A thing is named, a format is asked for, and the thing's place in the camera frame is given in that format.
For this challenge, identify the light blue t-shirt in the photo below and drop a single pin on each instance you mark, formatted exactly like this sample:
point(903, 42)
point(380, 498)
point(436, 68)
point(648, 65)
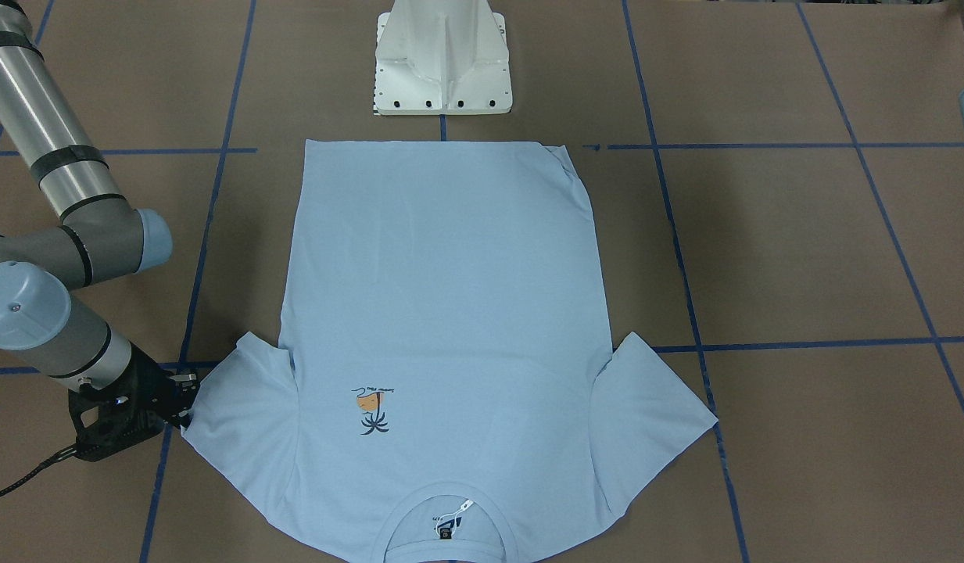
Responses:
point(445, 385)

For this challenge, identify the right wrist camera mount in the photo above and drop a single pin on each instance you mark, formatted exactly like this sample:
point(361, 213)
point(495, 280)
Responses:
point(105, 427)

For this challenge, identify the white camera pillar base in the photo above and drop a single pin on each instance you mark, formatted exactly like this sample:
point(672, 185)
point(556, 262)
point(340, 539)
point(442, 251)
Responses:
point(441, 58)

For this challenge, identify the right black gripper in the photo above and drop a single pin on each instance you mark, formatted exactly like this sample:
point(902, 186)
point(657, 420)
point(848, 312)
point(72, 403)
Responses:
point(148, 383)

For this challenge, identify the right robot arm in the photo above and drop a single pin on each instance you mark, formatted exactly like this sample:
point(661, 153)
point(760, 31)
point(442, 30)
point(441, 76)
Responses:
point(99, 237)

